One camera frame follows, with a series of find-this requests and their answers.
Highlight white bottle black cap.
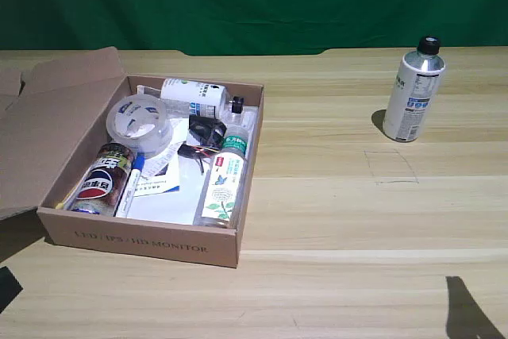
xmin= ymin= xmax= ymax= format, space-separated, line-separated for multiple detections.
xmin=382 ymin=36 xmax=446 ymax=143

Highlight clear bottle green cap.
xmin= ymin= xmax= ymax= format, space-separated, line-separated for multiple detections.
xmin=193 ymin=125 xmax=251 ymax=229

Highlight brown cardboard box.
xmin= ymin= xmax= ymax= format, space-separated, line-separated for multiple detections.
xmin=0 ymin=46 xmax=266 ymax=269

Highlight white printed receipt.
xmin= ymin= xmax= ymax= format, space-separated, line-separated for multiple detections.
xmin=139 ymin=141 xmax=180 ymax=180

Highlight white booklet blue text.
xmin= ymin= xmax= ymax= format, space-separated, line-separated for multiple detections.
xmin=133 ymin=154 xmax=182 ymax=198

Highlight white paper sheet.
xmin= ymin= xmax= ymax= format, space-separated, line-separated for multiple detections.
xmin=125 ymin=116 xmax=217 ymax=225

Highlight white marker blue cap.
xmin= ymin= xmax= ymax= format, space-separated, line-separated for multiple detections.
xmin=115 ymin=152 xmax=147 ymax=219

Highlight clear packing tape roll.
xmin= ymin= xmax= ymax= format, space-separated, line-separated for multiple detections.
xmin=106 ymin=94 xmax=175 ymax=157

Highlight green backdrop cloth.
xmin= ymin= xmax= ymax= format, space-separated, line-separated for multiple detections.
xmin=0 ymin=0 xmax=508 ymax=57

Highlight black fan coloured wires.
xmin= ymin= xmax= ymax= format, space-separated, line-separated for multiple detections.
xmin=177 ymin=114 xmax=228 ymax=175

